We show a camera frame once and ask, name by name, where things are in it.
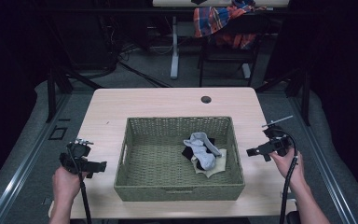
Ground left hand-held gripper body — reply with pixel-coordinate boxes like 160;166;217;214
59;138;98;175

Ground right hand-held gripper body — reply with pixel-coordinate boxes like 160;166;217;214
261;115;295;158

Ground cream sock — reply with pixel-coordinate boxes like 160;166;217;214
190;147;228;179

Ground grey sock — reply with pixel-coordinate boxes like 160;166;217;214
183;132;224;172

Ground green woven basket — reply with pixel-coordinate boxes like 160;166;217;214
114;116;246;203

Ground black sock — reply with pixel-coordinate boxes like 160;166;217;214
181;136;216;172

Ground person's right hand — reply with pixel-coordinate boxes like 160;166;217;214
268;147;308;191

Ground person's left hand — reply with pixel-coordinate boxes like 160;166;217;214
51;165;90;207

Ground black metal stand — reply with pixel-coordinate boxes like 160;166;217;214
45;65;104;124
255;66;312;127

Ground black chair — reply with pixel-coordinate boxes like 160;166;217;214
197;13;269;89

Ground white desk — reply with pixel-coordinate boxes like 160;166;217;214
151;0;291;80

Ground plaid cloth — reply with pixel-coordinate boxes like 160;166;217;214
193;0;268;50

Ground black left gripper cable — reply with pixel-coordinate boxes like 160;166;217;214
66;147;93;224

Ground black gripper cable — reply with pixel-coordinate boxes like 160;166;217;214
278;132;299;224
66;147;93;224

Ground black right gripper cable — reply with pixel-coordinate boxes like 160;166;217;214
278;132;299;224

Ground aluminium floor rail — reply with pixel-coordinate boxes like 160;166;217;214
288;92;358;224
0;91;73;224

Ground black floor cables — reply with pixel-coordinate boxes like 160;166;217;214
105;40;172;89

